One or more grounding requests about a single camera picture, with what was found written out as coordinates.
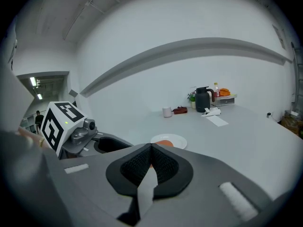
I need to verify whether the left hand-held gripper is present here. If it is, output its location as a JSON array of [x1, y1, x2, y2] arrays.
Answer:
[[39, 101, 134, 160]]

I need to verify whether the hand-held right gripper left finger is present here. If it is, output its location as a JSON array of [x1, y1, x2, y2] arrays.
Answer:
[[58, 143, 152, 227]]

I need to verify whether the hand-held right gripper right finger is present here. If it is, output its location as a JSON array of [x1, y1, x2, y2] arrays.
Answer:
[[139, 143, 273, 227]]

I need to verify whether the orange food piece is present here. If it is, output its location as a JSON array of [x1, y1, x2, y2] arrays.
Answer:
[[154, 140, 174, 148]]

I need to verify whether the plate with sausage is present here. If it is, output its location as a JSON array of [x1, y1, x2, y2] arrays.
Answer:
[[150, 133, 188, 149]]

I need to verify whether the person's left forearm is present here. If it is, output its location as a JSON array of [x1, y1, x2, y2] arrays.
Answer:
[[17, 126, 45, 149]]

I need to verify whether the grey square table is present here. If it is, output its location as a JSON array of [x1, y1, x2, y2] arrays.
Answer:
[[129, 104, 303, 202]]

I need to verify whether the white cylindrical cup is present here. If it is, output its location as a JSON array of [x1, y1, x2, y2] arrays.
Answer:
[[162, 106, 173, 119]]

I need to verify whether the white paper sheet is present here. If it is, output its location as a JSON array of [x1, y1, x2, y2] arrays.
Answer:
[[205, 115, 230, 128]]

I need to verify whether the dark red pouch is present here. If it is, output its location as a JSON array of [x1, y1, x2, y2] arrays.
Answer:
[[172, 105, 189, 115]]

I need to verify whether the crumpled white paper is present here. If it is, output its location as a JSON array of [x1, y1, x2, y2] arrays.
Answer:
[[201, 107, 222, 117]]

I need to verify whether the black thermos jug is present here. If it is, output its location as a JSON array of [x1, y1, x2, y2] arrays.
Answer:
[[195, 86, 216, 114]]

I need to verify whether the small potted plant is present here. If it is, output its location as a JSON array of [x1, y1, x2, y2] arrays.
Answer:
[[187, 90, 197, 110]]

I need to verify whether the clear bottle with red label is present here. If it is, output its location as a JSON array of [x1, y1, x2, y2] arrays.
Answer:
[[213, 82, 221, 107]]

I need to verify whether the white ceiling conduit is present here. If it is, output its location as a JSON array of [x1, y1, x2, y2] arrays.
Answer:
[[62, 0, 122, 41]]

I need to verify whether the metal ladder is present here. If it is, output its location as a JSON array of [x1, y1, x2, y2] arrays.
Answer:
[[291, 41, 303, 114]]

